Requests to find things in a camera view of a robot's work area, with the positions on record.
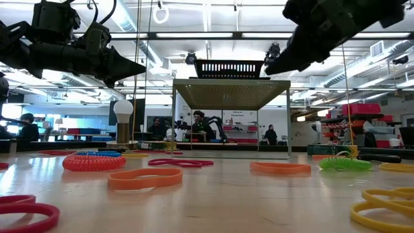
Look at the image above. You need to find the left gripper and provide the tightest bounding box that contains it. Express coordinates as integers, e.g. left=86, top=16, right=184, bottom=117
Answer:
left=27, top=41, right=146, bottom=89

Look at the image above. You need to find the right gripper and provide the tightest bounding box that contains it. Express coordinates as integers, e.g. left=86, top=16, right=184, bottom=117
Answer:
left=265, top=0, right=408, bottom=76

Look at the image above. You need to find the blue spiral coil band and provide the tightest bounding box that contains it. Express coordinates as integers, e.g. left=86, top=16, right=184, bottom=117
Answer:
left=74, top=150, right=122, bottom=158

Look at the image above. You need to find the yellow rubber band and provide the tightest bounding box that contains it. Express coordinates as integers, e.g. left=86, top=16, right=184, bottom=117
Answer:
left=350, top=186, right=414, bottom=233
left=378, top=162, right=414, bottom=173
left=121, top=152, right=149, bottom=159

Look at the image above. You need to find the black slotted plastic basket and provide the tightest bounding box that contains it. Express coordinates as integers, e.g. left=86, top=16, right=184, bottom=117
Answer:
left=189, top=59, right=271, bottom=81

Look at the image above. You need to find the red spiral coil band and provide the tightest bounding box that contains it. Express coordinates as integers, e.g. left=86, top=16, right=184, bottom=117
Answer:
left=62, top=154, right=127, bottom=172

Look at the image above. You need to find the Crayola crayon box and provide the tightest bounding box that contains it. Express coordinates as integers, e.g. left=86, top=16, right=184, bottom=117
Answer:
left=137, top=140, right=178, bottom=151
left=307, top=144, right=359, bottom=157

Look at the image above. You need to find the green spiral coil band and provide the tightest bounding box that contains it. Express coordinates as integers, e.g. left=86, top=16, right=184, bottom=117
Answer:
left=319, top=157, right=373, bottom=172

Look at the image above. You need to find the black ceiling spotlight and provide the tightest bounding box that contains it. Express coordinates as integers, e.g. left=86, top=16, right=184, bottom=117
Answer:
left=264, top=43, right=281, bottom=65

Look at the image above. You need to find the white light bulb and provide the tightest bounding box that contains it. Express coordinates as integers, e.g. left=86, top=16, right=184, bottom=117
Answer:
left=105, top=99, right=139, bottom=150

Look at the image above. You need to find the black monitor screen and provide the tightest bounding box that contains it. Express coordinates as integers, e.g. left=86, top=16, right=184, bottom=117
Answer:
left=109, top=98, right=146, bottom=126

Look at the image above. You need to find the person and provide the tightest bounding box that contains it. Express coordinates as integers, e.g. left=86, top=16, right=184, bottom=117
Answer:
left=190, top=110, right=215, bottom=142
left=17, top=113, right=40, bottom=142
left=147, top=116, right=169, bottom=140
left=264, top=124, right=278, bottom=146

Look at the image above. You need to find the sage green perforated metal shelf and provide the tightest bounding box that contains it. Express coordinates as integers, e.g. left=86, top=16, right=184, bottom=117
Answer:
left=170, top=78, right=292, bottom=160

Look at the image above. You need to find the black spiral coil band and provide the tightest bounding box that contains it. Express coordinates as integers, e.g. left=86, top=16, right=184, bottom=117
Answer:
left=96, top=147, right=129, bottom=154

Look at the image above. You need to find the red storage bin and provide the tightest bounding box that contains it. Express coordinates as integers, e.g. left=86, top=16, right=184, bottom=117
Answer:
left=342, top=103, right=382, bottom=116

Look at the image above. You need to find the black marker pen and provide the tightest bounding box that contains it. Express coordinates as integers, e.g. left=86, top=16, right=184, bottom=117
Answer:
left=356, top=153, right=402, bottom=164

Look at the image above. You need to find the tan hanging cord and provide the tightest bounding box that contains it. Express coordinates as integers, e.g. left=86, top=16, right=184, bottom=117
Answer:
left=131, top=0, right=142, bottom=143

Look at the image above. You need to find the thin dark hanging cord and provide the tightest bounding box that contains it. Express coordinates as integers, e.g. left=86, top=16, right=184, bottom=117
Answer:
left=144, top=0, right=153, bottom=98

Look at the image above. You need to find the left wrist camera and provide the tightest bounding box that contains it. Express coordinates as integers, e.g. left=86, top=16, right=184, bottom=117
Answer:
left=79, top=21, right=113, bottom=56

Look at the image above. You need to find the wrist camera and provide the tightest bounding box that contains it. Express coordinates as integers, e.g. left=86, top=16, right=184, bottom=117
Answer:
left=282, top=0, right=324, bottom=23
left=79, top=21, right=113, bottom=56

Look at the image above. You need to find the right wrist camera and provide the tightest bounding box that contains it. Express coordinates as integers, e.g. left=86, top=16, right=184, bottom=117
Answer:
left=282, top=0, right=324, bottom=23

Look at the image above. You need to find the black overhead frame beam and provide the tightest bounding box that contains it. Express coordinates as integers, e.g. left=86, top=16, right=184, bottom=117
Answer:
left=72, top=31, right=414, bottom=41

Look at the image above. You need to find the yellow hanging cord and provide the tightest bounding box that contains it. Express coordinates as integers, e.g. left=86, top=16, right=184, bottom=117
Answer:
left=341, top=43, right=354, bottom=146

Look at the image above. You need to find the white hanging ring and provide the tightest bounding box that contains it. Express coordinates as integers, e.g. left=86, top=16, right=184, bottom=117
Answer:
left=152, top=5, right=169, bottom=25

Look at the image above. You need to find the black overhead camera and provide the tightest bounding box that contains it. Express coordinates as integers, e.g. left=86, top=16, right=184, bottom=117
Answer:
left=184, top=51, right=198, bottom=65

